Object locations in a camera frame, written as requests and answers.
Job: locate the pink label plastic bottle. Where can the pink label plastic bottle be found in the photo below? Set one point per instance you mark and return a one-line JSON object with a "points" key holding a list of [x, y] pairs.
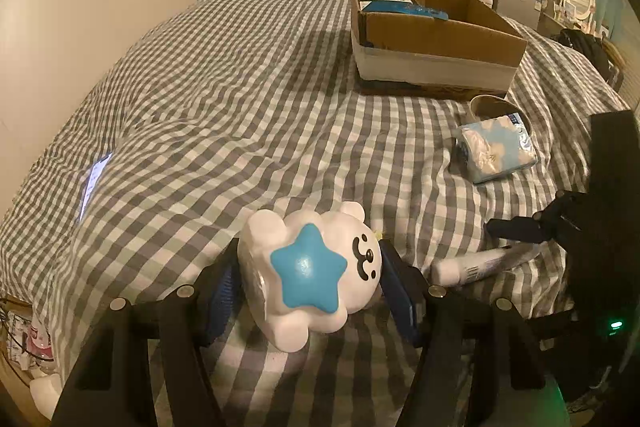
{"points": [[40, 342]]}

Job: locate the grey checkered blanket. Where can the grey checkered blanket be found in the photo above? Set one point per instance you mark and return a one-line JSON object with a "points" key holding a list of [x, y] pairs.
{"points": [[225, 107]]}

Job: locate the blue flat packet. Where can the blue flat packet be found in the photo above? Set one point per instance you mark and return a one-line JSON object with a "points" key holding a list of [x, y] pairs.
{"points": [[405, 9]]}

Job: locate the silver mini fridge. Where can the silver mini fridge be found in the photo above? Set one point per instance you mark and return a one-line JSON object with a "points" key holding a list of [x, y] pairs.
{"points": [[517, 4]]}

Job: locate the white bear toy blue star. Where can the white bear toy blue star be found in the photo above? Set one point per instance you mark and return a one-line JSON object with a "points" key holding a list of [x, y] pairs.
{"points": [[307, 272]]}

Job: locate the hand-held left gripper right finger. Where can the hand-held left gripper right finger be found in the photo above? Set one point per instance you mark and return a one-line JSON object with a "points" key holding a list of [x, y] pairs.
{"points": [[400, 294]]}

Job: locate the white foam piece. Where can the white foam piece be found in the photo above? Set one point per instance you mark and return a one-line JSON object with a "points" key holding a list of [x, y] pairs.
{"points": [[46, 394]]}

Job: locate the black bag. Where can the black bag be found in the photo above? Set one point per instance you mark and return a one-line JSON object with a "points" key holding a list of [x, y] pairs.
{"points": [[585, 49]]}

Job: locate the smartphone with lit screen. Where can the smartphone with lit screen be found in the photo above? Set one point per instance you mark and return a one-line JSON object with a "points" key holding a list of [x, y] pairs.
{"points": [[94, 184]]}

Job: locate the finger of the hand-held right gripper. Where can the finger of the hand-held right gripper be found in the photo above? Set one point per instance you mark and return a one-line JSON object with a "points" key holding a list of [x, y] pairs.
{"points": [[520, 229]]}

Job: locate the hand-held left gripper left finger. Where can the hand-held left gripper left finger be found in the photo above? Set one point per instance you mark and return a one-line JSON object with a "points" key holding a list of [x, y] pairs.
{"points": [[223, 294]]}

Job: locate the blue tissue pack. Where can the blue tissue pack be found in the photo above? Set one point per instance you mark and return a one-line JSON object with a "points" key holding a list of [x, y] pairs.
{"points": [[497, 149]]}

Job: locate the open cardboard box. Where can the open cardboard box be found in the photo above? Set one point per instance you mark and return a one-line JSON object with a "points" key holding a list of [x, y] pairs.
{"points": [[435, 37]]}

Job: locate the white tube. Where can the white tube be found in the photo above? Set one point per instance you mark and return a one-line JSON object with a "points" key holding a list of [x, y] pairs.
{"points": [[480, 264]]}

